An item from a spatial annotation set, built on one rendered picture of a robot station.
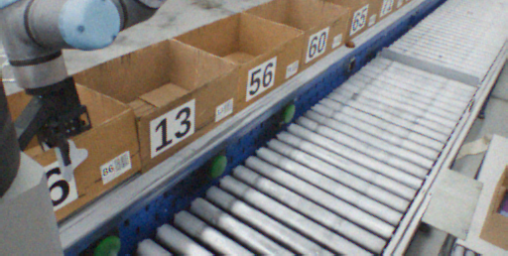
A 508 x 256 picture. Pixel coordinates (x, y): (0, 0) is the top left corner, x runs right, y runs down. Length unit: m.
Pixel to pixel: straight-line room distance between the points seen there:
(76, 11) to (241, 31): 1.09
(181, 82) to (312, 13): 0.79
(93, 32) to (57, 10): 0.06
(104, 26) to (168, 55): 0.72
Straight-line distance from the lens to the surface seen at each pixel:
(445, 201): 1.43
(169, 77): 1.50
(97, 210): 1.04
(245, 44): 1.75
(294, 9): 2.06
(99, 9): 0.75
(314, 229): 1.20
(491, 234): 1.35
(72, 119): 0.91
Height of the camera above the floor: 1.60
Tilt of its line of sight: 32 degrees down
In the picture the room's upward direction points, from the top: 5 degrees clockwise
